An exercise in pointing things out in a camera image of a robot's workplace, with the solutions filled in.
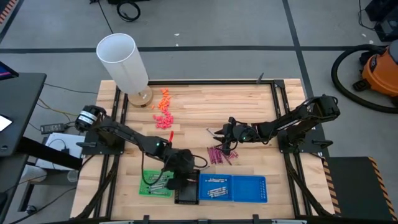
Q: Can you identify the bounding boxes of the straight black floor cable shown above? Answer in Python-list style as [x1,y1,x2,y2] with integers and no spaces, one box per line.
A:
[89,0,114,34]

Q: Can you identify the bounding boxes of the yellow floor cable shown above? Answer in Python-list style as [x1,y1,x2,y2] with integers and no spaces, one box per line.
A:
[36,98,80,124]

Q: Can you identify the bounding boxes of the white sheet on desk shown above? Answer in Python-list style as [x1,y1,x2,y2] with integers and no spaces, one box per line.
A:
[0,114,13,133]

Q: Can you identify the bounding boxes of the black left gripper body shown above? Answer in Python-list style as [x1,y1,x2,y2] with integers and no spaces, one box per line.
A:
[165,148,196,190]

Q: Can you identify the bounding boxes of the black slotted plastic basket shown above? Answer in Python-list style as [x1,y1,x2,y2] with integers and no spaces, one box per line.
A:
[174,169,200,205]

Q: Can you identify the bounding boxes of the hazard striped floor strip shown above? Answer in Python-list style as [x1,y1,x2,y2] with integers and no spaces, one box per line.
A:
[0,0,20,26]

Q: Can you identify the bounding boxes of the black mat with hazard stripes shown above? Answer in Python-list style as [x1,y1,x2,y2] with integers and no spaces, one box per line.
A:
[322,156,398,222]

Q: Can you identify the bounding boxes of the white box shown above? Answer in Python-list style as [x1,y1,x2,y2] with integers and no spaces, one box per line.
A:
[34,132,87,171]

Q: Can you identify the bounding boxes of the orange foam plug pile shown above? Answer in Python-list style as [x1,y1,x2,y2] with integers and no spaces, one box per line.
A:
[150,88,173,112]

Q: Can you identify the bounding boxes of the green slotted plastic basket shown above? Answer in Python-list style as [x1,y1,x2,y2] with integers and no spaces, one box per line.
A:
[138,169,175,199]

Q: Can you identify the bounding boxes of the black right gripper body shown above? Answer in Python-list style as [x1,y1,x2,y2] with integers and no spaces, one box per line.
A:
[224,116,253,156]

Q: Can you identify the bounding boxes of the blue slotted plastic basket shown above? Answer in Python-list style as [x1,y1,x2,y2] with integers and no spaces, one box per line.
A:
[198,173,234,202]
[231,175,269,204]

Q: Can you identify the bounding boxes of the thin black floor cable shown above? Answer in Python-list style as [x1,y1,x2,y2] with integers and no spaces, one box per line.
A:
[43,82,100,95]

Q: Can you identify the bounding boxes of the black equipment case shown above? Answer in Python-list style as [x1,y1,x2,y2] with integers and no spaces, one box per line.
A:
[363,0,398,43]

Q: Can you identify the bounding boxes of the black aluminium table frame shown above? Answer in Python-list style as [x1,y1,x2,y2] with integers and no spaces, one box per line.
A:
[70,78,338,224]

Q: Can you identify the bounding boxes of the black desk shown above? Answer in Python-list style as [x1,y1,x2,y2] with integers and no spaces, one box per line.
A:
[0,72,84,206]

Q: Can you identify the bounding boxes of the pink foam plug pile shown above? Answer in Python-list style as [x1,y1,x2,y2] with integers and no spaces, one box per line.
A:
[152,111,175,130]

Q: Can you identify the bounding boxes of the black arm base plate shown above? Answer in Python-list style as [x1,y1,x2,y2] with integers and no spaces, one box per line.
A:
[277,128,326,154]
[81,129,126,156]

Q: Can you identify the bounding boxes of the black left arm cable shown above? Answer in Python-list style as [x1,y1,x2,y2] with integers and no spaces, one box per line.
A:
[140,151,209,188]

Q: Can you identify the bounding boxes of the black power adapter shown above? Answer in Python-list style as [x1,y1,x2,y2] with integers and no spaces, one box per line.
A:
[40,123,66,135]

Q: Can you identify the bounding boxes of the clear plastic cup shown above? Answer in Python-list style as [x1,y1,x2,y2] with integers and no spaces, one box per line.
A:
[66,169,80,183]

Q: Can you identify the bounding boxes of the coiled black cable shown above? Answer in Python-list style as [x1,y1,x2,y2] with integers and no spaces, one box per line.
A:
[116,0,142,23]

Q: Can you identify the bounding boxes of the orange shop vacuum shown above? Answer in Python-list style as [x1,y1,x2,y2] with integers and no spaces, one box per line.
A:
[353,39,398,108]
[330,43,398,114]

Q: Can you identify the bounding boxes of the round wooden lamp base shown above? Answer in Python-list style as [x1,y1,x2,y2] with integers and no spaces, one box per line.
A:
[127,85,154,109]

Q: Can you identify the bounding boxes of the monitor screen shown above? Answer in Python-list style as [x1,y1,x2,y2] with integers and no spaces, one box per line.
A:
[0,60,20,82]

